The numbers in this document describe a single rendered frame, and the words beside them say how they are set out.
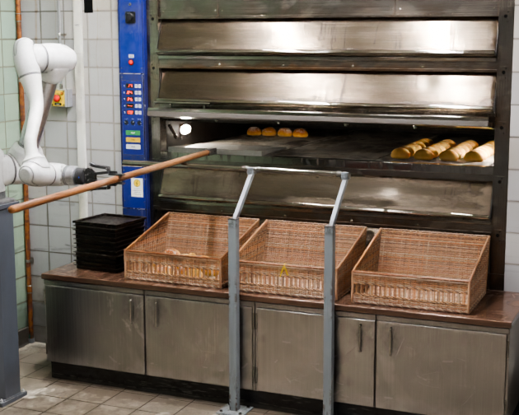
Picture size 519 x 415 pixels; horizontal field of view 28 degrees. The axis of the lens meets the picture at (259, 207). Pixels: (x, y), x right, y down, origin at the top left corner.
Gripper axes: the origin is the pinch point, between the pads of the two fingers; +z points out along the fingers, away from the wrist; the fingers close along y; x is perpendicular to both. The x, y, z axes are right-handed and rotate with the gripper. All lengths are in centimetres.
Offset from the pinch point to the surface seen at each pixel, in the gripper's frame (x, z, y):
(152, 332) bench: -46, -9, 84
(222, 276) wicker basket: -53, 27, 54
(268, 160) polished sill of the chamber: -100, 31, 2
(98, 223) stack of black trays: -60, -48, 34
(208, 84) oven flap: -101, -4, -37
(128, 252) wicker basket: -51, -25, 46
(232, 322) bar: -40, 38, 72
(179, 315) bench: -46, 6, 74
